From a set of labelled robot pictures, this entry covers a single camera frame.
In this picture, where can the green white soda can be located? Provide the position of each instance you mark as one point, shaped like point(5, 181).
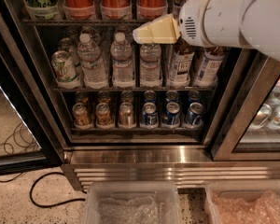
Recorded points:
point(67, 76)

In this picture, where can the green la croix can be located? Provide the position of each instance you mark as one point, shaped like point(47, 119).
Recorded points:
point(44, 9)

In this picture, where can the clear plastic bin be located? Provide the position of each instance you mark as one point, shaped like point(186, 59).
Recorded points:
point(164, 192)
point(250, 190)

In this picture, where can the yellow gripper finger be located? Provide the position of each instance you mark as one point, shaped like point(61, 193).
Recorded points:
point(163, 30)

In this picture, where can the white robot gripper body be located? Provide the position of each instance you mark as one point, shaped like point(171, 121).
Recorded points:
point(192, 23)

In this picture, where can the silver can behind glass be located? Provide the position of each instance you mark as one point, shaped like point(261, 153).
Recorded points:
point(274, 119)

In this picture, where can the red coke can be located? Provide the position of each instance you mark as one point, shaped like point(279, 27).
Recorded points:
point(116, 9)
point(150, 9)
point(79, 9)

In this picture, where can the pink bubble wrap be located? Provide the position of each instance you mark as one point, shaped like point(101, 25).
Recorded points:
point(264, 210)

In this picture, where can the tea bottle right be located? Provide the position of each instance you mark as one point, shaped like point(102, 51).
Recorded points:
point(205, 69)

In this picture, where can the blue can front right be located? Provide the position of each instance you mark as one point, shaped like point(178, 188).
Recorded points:
point(193, 117)

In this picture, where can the tea bottle left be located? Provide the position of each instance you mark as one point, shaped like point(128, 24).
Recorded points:
point(179, 66)

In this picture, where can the gold can front middle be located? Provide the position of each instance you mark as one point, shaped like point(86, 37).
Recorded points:
point(104, 118)

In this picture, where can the clear plastic bin right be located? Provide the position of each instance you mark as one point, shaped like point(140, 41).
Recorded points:
point(250, 190)

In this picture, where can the gold can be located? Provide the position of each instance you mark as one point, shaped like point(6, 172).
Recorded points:
point(104, 118)
point(82, 117)
point(126, 116)

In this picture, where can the gold can front right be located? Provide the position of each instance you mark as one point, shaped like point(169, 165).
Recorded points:
point(126, 116)

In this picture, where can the stainless steel fridge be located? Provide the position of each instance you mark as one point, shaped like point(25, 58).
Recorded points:
point(177, 154)

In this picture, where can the water bottle left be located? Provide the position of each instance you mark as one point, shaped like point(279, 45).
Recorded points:
point(93, 63)

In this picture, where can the water bottle right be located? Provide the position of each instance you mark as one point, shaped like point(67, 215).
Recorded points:
point(150, 65)

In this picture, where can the tea bottle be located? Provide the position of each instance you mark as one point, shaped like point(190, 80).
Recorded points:
point(179, 66)
point(205, 69)

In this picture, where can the clear plastic bin left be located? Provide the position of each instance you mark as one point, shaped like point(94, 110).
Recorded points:
point(164, 192)

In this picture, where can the gold can front left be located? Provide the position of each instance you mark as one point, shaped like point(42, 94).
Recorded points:
point(82, 117)

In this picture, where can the clear bubble wrap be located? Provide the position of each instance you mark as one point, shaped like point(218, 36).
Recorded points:
point(138, 210)

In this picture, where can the water bottle middle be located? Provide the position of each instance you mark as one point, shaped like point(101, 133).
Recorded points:
point(122, 62)

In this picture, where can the blue can front middle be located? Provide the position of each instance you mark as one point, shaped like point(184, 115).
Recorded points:
point(171, 114)

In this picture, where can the open fridge door left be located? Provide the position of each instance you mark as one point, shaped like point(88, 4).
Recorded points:
point(23, 95)

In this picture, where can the water bottle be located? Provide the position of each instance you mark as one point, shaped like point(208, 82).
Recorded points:
point(122, 62)
point(93, 63)
point(150, 65)

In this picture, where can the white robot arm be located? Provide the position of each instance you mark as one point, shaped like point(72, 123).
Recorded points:
point(246, 24)

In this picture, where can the blue can front left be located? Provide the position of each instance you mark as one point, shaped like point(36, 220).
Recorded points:
point(149, 115)

